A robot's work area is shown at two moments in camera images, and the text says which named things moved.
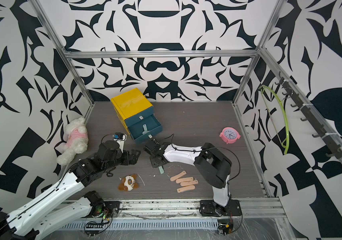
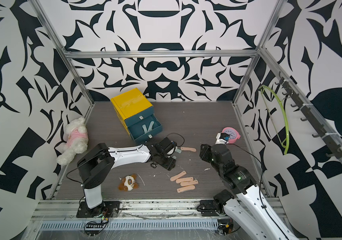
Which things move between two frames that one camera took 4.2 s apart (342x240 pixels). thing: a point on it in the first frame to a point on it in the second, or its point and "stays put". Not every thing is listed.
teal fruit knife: [145, 129] stays put
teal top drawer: [141, 115] stays put
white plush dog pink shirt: [78, 138] stays put
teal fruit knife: [161, 170] to [150, 127]
